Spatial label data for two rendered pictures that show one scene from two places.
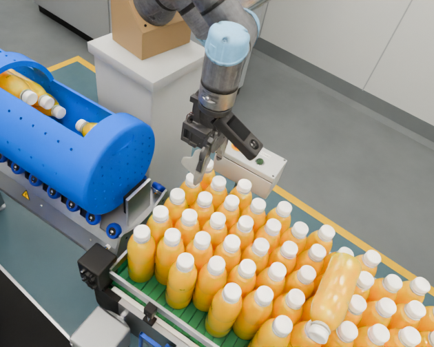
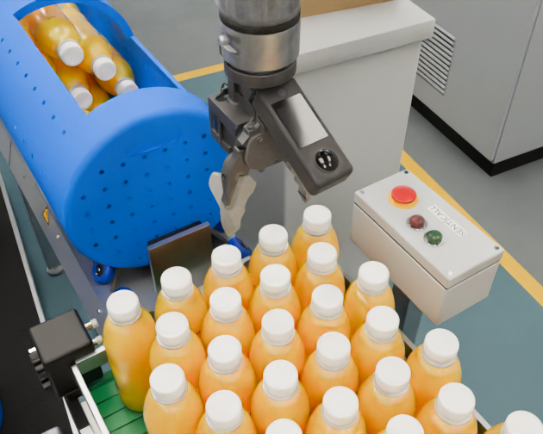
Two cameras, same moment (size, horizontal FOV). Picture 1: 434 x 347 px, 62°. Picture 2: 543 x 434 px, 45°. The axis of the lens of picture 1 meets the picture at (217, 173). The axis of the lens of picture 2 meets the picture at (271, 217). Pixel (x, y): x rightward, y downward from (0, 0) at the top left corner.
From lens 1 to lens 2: 0.37 m
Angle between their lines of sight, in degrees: 26
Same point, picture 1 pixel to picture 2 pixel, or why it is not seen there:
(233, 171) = (382, 248)
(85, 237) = (94, 306)
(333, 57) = not seen: outside the picture
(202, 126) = (240, 109)
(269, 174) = (443, 268)
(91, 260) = (49, 335)
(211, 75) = not seen: outside the picture
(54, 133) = (53, 102)
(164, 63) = (326, 29)
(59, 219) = (72, 264)
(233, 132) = (282, 126)
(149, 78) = not seen: hidden behind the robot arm
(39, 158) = (29, 143)
